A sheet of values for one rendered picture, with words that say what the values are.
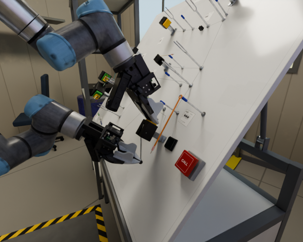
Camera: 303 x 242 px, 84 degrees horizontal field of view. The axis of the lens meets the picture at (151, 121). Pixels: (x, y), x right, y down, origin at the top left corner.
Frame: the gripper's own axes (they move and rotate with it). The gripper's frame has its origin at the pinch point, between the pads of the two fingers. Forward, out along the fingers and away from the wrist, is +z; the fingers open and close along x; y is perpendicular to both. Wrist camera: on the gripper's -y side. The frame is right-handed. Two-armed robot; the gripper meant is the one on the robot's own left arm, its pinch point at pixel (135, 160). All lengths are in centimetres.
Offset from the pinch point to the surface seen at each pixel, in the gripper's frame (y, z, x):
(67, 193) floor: -161, -18, 31
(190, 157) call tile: 19.5, 7.6, -4.9
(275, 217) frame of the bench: 7, 57, 1
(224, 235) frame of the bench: -0.6, 37.9, -9.9
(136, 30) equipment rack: -7, -33, 115
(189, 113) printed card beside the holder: 19.0, 6.6, 12.1
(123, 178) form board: -14.0, 1.5, -0.5
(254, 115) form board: 34.2, 13.8, 2.2
